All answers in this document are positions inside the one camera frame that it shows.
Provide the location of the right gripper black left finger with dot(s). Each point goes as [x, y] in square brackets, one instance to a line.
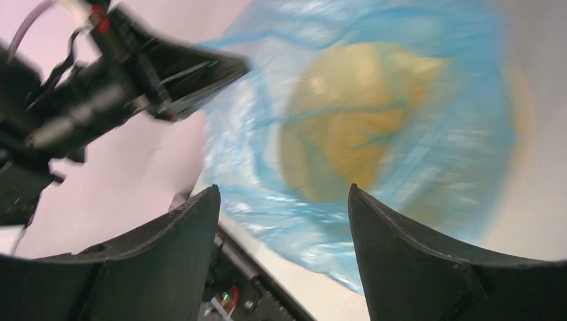
[154, 272]

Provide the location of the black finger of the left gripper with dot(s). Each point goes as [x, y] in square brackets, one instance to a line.
[175, 79]

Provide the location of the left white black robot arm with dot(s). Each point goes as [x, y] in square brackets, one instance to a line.
[21, 186]

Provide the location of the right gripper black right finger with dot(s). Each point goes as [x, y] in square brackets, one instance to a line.
[412, 272]

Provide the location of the yellow capybara trash bin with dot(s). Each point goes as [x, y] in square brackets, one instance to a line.
[430, 138]

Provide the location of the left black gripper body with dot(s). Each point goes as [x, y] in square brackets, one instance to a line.
[58, 117]

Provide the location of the blue plastic trash bag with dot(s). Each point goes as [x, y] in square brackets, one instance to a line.
[281, 39]

